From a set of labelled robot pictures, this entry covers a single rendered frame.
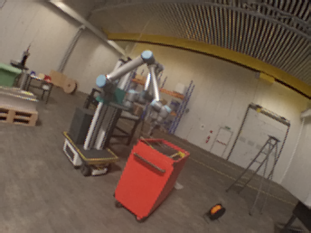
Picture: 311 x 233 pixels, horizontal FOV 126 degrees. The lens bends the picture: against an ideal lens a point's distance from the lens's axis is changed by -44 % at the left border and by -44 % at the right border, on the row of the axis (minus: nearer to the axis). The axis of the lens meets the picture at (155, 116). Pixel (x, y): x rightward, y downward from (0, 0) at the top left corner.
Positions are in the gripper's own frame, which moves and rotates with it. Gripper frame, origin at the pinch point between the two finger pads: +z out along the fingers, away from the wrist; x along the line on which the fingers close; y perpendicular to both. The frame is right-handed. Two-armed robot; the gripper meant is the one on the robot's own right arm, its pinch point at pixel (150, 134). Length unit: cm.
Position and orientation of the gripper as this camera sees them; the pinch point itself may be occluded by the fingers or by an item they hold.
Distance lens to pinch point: 150.0
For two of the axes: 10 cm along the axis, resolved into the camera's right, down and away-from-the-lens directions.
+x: -4.2, -1.4, -9.0
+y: -7.1, -5.6, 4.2
